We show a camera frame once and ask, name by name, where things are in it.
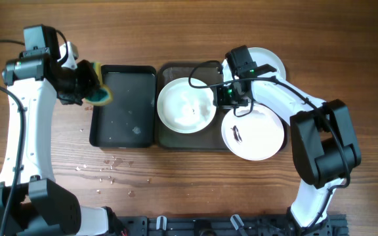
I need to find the brown serving tray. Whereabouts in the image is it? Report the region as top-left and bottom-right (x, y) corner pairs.
(155, 62), (229, 152)

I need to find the pale blue dirty plate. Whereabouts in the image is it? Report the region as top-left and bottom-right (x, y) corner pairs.
(222, 47), (286, 100)

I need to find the green yellow sponge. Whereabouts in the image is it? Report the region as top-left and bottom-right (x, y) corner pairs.
(83, 62), (113, 106)

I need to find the black water tray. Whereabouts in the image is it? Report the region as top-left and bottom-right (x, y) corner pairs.
(89, 65), (157, 148)

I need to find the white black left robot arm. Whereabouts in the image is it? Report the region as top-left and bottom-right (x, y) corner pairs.
(0, 54), (114, 235)

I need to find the white plate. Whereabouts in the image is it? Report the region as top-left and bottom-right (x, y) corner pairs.
(221, 104), (285, 161)
(157, 77), (217, 134)

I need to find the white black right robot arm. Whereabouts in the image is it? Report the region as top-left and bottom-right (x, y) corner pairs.
(219, 64), (362, 235)

